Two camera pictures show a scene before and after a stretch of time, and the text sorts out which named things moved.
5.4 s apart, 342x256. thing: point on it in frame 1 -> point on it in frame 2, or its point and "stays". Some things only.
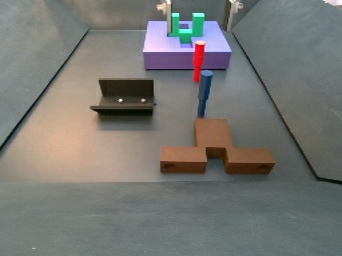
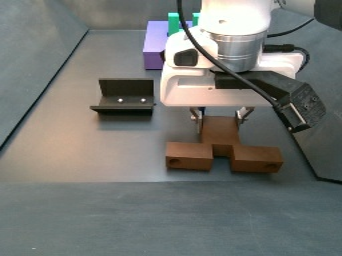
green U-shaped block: (186, 34) stays
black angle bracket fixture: (126, 96) stays
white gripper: (166, 8) -> (187, 78)
